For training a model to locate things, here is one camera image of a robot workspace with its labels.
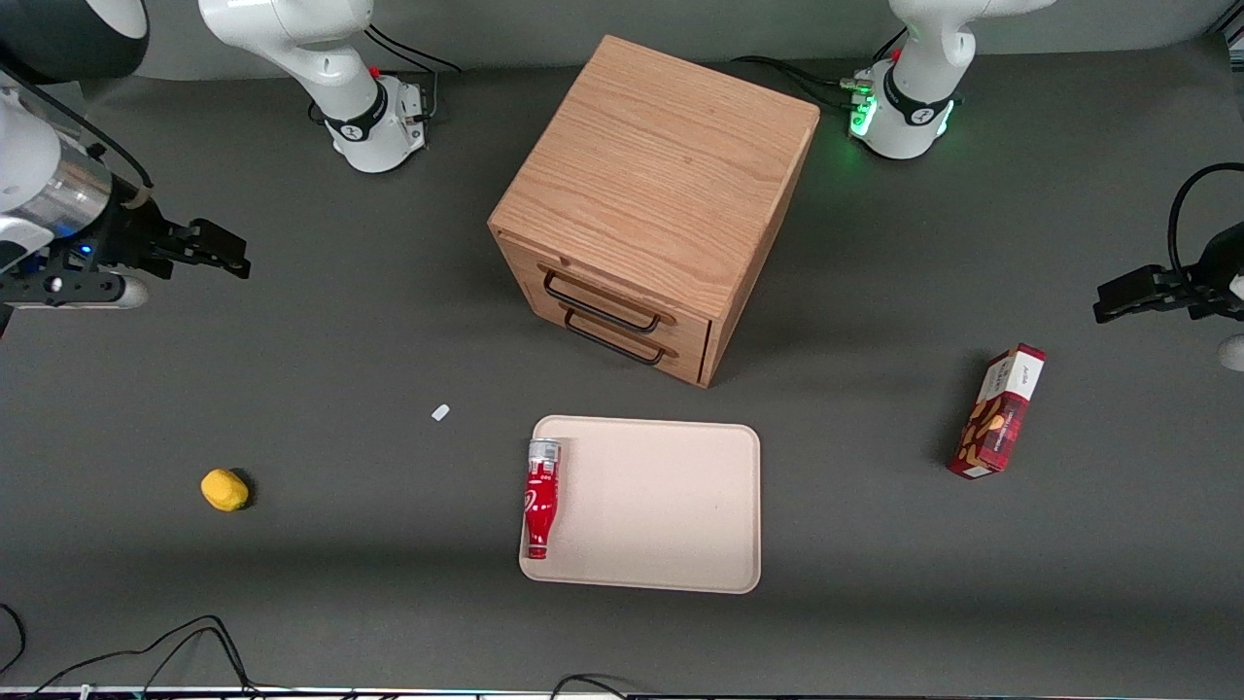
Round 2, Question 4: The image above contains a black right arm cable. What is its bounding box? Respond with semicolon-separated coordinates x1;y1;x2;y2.
0;64;155;195

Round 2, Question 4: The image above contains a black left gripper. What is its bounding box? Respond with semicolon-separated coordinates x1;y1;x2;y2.
1093;222;1244;325

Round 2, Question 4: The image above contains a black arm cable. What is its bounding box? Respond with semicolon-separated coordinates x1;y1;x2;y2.
1168;162;1244;285
0;64;155;195

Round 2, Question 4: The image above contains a wooden drawer cabinet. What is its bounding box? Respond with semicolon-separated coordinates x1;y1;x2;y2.
488;35;820;389

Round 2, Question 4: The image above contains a black left base cable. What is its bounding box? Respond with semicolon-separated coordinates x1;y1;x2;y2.
731;54;858;108

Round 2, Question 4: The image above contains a black metal drawer handle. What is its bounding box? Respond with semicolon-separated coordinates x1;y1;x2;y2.
563;308;669;368
541;269;663;334

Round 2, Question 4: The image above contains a yellow lemon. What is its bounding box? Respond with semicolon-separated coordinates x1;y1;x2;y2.
200;469;251;513

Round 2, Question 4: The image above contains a red coke bottle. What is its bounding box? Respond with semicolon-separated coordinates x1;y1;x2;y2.
524;437;564;562

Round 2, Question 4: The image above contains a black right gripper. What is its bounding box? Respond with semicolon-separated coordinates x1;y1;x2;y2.
90;196;252;282

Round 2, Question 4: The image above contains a black right base cable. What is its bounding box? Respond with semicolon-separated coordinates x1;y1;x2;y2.
364;21;461;75

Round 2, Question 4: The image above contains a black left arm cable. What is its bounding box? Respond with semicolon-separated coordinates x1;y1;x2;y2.
1168;162;1244;285

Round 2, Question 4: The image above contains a black table edge cable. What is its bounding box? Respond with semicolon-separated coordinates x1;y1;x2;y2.
549;673;635;700

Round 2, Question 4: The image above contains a wooden drawer front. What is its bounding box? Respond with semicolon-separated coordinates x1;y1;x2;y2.
525;292;709;383
507;241;714;353

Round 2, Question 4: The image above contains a red cookie box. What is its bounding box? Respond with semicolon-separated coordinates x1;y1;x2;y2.
949;343;1048;479

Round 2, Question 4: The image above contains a short black looped cable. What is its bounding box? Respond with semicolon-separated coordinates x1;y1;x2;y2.
0;602;27;678

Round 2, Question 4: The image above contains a long black table cable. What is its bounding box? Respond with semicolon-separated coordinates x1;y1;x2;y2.
34;614;261;697

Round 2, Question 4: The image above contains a beige plastic tray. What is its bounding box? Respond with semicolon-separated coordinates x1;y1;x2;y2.
518;415;762;595

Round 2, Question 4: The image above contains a black base cable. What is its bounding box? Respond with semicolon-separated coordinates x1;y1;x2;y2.
364;21;461;75
731;54;858;108

